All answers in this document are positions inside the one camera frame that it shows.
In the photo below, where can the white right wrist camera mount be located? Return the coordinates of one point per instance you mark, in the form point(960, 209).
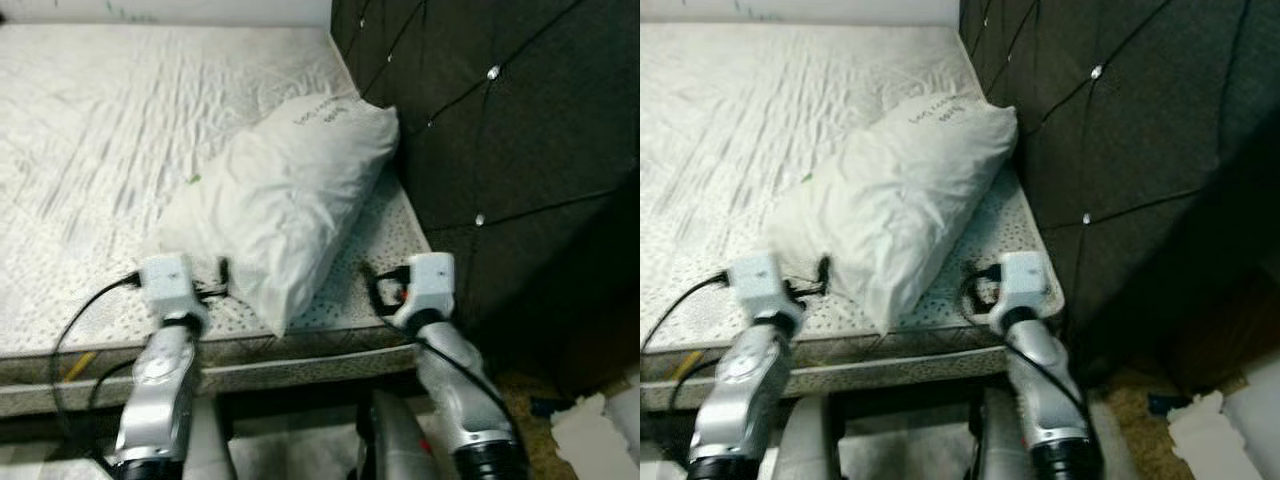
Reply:
point(428, 282)
point(1020, 278)

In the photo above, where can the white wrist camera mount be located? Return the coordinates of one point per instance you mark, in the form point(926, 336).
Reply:
point(760, 280)
point(428, 282)
point(170, 283)
point(1020, 278)

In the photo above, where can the grey patterned mattress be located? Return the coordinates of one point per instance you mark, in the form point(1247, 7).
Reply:
point(730, 120)
point(100, 120)

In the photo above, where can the torn white paper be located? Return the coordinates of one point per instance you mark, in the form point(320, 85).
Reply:
point(585, 445)
point(1205, 445)

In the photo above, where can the white pillow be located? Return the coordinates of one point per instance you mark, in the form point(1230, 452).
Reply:
point(290, 190)
point(900, 190)

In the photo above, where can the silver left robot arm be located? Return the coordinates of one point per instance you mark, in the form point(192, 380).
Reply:
point(740, 390)
point(160, 390)

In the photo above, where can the brown woven mat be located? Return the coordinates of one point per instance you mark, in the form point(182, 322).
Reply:
point(525, 420)
point(1135, 410)

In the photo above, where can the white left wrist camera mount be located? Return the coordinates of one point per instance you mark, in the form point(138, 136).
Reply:
point(170, 283)
point(760, 280)

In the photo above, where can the dark bed frame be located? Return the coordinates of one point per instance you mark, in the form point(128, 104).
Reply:
point(900, 405)
point(290, 405)

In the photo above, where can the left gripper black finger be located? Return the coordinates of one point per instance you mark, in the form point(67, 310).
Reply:
point(823, 272)
point(223, 274)

